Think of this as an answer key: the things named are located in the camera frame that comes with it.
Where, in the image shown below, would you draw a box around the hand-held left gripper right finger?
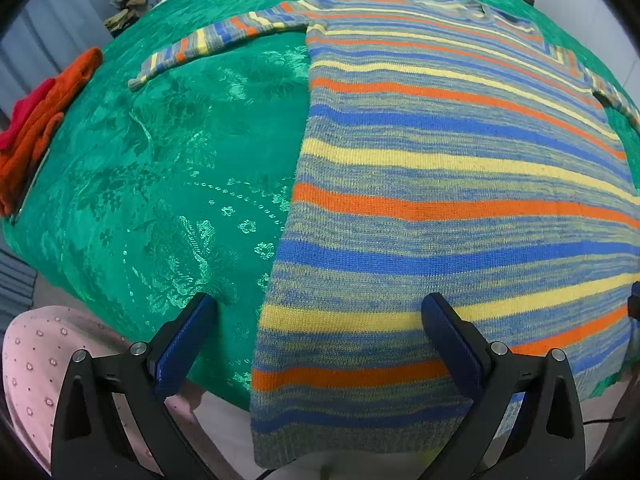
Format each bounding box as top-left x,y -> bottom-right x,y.
421,292 -> 587,480

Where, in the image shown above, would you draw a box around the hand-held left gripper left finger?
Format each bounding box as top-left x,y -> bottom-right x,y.
50,292 -> 221,480

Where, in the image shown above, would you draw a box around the striped knitted sweater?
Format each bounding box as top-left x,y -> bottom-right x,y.
127,0 -> 640,466

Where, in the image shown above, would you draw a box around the person's pink dotted trousers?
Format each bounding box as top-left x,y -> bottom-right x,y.
2,305 -> 203,476

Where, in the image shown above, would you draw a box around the green patterned blanket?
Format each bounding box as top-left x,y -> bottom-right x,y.
2,0 -> 640,411

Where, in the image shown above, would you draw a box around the red garment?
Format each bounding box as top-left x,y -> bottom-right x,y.
0,77 -> 57,152

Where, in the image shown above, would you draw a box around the orange garment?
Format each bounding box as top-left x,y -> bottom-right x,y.
0,47 -> 104,218

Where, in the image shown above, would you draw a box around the black cable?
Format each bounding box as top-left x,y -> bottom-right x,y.
584,412 -> 629,427

